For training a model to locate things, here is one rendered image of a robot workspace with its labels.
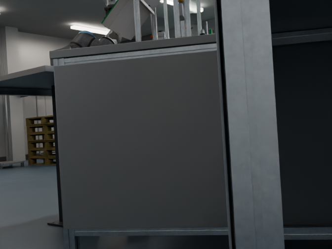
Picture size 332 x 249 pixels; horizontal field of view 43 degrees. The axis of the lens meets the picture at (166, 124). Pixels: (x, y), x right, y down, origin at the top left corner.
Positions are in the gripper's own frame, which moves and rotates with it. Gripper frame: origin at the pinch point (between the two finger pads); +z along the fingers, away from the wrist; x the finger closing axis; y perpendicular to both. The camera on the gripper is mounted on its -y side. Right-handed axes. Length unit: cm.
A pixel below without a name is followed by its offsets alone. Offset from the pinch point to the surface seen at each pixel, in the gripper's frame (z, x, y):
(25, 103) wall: -27, -658, 443
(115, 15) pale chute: -1, 50, -15
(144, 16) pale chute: -5.3, 27.3, -21.9
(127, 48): 19, 76, -27
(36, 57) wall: -137, -690, 426
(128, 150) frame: 58, 76, -25
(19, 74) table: 19, 37, 41
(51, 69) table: 19, 45, 20
